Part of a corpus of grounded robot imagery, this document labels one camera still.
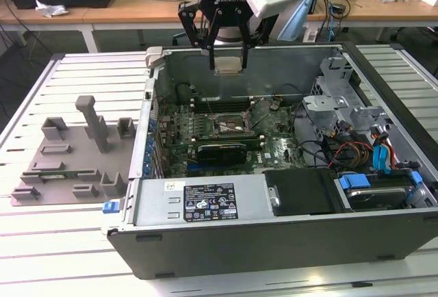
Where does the white plastic bracket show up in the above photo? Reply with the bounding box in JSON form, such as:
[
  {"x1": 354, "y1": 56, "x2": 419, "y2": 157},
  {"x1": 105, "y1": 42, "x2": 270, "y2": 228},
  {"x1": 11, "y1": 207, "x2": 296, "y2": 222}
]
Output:
[{"x1": 304, "y1": 26, "x2": 322, "y2": 42}]

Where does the wooden desk white frame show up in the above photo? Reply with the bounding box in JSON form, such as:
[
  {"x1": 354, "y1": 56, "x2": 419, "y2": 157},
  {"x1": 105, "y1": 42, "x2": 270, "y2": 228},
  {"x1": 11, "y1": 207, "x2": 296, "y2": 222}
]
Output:
[
  {"x1": 0, "y1": 0, "x2": 95, "y2": 53},
  {"x1": 83, "y1": 0, "x2": 438, "y2": 53}
]

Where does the black open PC case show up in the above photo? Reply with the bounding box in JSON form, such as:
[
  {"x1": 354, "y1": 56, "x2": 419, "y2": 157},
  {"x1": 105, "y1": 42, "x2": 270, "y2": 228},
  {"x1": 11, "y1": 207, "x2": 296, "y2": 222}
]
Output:
[{"x1": 101, "y1": 40, "x2": 438, "y2": 281}]

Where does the hard disk blue carrier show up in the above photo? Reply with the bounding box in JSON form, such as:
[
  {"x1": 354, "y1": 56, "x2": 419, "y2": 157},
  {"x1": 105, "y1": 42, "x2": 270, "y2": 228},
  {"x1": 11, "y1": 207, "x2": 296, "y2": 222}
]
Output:
[{"x1": 337, "y1": 170, "x2": 424, "y2": 211}]

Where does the coloured power wire bundle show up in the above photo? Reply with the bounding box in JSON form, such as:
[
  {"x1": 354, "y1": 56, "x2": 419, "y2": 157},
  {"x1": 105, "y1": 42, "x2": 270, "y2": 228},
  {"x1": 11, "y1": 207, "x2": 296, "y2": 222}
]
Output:
[{"x1": 328, "y1": 140, "x2": 374, "y2": 170}]

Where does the thin blue cable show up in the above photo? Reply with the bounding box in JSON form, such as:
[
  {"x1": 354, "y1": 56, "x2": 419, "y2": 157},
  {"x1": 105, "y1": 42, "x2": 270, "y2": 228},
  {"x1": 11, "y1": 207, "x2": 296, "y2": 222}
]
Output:
[{"x1": 327, "y1": 1, "x2": 335, "y2": 42}]

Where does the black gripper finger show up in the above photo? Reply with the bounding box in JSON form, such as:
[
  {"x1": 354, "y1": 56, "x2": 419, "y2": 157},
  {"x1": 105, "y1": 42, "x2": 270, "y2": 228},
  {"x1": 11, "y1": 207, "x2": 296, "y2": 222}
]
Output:
[
  {"x1": 177, "y1": 0, "x2": 224, "y2": 71},
  {"x1": 233, "y1": 7, "x2": 279, "y2": 72}
]

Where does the black plastic drive shroud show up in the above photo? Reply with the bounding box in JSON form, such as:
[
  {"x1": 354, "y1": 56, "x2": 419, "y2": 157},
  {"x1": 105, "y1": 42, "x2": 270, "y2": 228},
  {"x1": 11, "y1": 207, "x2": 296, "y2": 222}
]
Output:
[{"x1": 263, "y1": 169, "x2": 339, "y2": 216}]

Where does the green RAM stick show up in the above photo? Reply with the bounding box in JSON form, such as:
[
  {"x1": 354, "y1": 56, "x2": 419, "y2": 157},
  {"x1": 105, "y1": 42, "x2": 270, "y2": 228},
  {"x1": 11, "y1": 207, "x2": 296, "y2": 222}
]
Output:
[{"x1": 38, "y1": 172, "x2": 82, "y2": 179}]

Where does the grey metal disk bay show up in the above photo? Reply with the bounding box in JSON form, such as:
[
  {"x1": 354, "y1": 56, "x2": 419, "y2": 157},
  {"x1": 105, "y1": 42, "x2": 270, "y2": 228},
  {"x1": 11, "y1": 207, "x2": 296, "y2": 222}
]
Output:
[{"x1": 302, "y1": 55, "x2": 394, "y2": 147}]

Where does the silver finned chipset heatsink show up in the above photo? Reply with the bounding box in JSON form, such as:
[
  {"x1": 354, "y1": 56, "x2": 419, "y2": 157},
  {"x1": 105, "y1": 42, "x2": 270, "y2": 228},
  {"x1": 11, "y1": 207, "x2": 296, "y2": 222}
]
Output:
[{"x1": 279, "y1": 136, "x2": 302, "y2": 161}]

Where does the CPU socket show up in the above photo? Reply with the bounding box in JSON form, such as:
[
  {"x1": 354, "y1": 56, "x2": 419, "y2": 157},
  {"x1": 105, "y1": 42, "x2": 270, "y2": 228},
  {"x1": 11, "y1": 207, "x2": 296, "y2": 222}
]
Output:
[{"x1": 212, "y1": 112, "x2": 256, "y2": 137}]

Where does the blue flat data wire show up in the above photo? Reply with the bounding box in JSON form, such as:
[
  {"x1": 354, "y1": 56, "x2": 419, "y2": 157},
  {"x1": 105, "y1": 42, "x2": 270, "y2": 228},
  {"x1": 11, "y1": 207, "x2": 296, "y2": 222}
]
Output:
[
  {"x1": 371, "y1": 142, "x2": 385, "y2": 175},
  {"x1": 378, "y1": 131, "x2": 393, "y2": 175}
]

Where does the orange data wire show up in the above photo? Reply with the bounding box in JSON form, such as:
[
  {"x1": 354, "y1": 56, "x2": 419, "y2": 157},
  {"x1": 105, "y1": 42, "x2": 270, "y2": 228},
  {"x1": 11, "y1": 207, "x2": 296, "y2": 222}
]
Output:
[{"x1": 387, "y1": 139, "x2": 408, "y2": 172}]

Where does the grey power supply unit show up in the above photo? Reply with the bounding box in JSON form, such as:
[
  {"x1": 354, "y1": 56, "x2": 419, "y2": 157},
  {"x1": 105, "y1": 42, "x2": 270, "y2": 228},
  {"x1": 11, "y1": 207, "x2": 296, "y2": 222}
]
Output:
[{"x1": 131, "y1": 175, "x2": 276, "y2": 227}]

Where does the green motherboard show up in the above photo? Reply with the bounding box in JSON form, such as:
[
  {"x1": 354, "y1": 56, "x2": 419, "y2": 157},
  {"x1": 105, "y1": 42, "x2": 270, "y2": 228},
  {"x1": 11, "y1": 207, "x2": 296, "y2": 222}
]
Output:
[{"x1": 160, "y1": 96, "x2": 309, "y2": 177}]

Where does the thin wire locking lever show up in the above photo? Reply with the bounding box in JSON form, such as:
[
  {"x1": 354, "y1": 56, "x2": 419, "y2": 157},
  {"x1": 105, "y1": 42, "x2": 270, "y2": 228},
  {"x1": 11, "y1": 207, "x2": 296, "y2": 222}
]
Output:
[{"x1": 207, "y1": 98, "x2": 220, "y2": 122}]

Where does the grey case latch handle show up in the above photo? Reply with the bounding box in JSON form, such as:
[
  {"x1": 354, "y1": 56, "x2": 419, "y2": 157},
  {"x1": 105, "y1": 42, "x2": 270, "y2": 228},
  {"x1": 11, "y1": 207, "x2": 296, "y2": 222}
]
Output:
[{"x1": 144, "y1": 46, "x2": 164, "y2": 69}]

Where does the metal socket cover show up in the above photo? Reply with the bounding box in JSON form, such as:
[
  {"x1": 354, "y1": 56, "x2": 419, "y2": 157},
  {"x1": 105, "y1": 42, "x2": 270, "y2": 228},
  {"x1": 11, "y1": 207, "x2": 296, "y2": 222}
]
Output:
[{"x1": 246, "y1": 100, "x2": 272, "y2": 129}]

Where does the crumpled white plastic wrap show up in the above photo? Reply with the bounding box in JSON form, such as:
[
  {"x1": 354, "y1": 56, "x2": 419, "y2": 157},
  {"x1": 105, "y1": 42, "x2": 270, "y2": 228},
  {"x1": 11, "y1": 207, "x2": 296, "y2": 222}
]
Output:
[{"x1": 34, "y1": 0, "x2": 68, "y2": 19}]

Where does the grey plastic parts rack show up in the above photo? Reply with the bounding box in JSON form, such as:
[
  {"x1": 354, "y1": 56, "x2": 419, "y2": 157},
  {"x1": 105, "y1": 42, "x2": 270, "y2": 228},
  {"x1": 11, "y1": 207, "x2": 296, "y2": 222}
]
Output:
[{"x1": 9, "y1": 94, "x2": 140, "y2": 208}]

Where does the black graphics card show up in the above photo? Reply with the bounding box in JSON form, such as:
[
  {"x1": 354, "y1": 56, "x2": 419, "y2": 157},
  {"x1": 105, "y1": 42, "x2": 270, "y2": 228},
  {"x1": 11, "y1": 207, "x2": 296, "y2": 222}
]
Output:
[{"x1": 196, "y1": 142, "x2": 247, "y2": 167}]

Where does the silver CPU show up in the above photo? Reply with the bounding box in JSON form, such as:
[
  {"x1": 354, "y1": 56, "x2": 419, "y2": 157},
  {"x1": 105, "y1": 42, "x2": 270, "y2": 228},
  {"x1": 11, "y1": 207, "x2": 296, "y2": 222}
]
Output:
[{"x1": 214, "y1": 56, "x2": 244, "y2": 77}]

